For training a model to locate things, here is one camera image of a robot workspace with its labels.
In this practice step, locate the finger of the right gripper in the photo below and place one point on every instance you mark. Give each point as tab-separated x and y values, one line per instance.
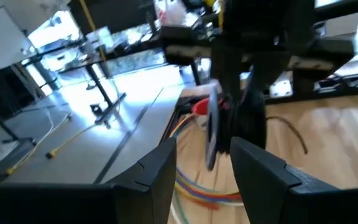
269	74
228	68

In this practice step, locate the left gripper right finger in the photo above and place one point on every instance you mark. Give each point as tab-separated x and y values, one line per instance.
259	186

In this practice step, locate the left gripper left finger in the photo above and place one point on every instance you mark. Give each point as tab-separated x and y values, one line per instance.
148	186

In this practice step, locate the black plastic spool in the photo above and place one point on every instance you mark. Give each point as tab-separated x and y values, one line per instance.
212	130

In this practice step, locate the red tape dispenser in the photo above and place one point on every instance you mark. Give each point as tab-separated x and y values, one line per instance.
202	107

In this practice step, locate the white plastic bag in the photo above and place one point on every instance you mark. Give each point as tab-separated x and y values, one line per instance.
171	12

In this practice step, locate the black equipment cart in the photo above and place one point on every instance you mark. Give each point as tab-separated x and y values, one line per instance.
5	90

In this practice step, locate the white whiteboard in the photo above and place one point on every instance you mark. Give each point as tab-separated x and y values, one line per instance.
2	40

